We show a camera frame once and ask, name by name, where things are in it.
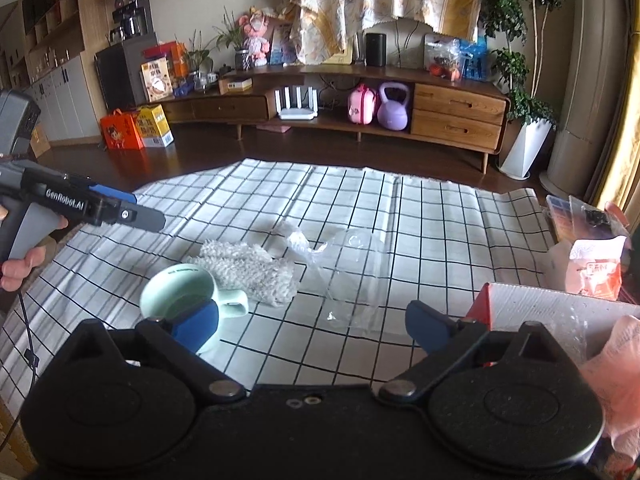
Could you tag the person's left hand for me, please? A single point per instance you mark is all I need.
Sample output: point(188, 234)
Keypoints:
point(17, 272)

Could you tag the orange gift box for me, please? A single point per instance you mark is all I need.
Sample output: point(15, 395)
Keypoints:
point(170, 57)
point(121, 131)

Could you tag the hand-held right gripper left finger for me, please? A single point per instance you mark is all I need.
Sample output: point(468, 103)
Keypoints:
point(196, 327)

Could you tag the pink toy case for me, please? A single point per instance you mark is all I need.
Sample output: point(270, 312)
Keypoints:
point(362, 107)

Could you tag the orange white packet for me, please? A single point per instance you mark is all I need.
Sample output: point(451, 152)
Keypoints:
point(595, 275)

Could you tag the yellow curtain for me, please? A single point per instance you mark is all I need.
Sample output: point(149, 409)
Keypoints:
point(625, 160)

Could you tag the small cardboard box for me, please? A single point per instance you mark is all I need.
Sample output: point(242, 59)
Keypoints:
point(235, 86)

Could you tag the wooden TV cabinet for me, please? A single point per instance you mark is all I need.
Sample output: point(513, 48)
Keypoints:
point(450, 105)

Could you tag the black coffee machine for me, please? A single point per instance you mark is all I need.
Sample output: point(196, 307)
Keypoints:
point(131, 20)

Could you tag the bubble wrap sheet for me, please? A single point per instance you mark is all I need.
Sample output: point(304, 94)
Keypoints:
point(250, 270)

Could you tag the pink plush doll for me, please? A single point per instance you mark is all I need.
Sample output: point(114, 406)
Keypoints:
point(256, 40)

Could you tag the small green potted plant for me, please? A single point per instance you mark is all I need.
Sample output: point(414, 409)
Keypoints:
point(200, 57)

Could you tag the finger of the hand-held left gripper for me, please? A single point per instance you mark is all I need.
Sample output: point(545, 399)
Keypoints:
point(140, 217)

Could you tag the plastic bag of fruit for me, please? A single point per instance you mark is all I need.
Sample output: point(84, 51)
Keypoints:
point(442, 57)

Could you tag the blue plastic package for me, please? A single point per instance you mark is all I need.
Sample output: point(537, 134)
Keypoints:
point(474, 60)

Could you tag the white router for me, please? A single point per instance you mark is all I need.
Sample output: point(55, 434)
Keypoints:
point(297, 112)

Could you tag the beige tower air conditioner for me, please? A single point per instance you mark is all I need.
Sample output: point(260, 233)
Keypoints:
point(585, 85)

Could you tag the mint green mug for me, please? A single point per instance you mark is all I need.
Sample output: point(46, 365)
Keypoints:
point(165, 295)

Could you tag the white wall cabinet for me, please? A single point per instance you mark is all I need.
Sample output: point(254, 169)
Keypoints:
point(55, 100)

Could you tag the black mini fridge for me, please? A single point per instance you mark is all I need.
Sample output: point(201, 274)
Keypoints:
point(117, 75)

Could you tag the yellow carton box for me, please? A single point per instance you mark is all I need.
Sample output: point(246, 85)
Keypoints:
point(156, 127)

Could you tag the tall green houseplant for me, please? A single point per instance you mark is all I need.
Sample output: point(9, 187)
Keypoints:
point(515, 65)

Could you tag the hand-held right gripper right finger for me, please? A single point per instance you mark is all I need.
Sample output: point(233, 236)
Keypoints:
point(425, 325)

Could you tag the potted plant striped pot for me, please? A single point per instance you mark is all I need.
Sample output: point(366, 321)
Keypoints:
point(244, 60)

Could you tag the yellow snack box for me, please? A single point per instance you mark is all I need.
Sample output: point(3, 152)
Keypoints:
point(156, 81)

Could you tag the clear plastic bag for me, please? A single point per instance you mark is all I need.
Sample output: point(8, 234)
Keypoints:
point(350, 280)

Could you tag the purple kettlebell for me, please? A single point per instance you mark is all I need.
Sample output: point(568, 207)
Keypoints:
point(394, 112)

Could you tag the white planter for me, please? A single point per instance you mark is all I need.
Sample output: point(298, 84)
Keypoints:
point(525, 150)

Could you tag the red box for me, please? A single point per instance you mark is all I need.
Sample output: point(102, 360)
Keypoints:
point(525, 305)

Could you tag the clear plastic storage case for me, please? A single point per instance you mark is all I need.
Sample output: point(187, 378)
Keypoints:
point(562, 220)

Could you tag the black white checkered tablecloth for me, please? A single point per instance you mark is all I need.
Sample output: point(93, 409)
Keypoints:
point(400, 220)

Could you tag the black speaker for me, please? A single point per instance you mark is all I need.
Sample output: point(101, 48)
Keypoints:
point(376, 50)

